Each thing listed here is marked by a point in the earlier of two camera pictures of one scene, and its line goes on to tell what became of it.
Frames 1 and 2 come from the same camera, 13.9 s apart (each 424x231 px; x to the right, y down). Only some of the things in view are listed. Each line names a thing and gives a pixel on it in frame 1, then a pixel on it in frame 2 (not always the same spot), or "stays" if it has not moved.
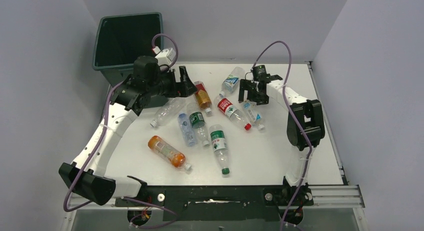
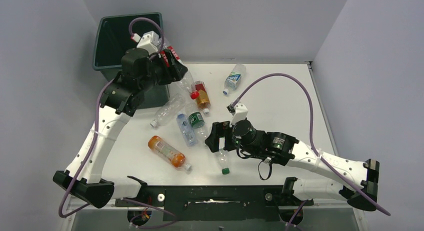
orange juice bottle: [177, 158] stays
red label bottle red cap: [228, 108] -> [186, 79]
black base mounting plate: [219, 203] stays
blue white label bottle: [232, 81] stays
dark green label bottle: [197, 121] stays
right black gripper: [247, 85] -> [219, 130]
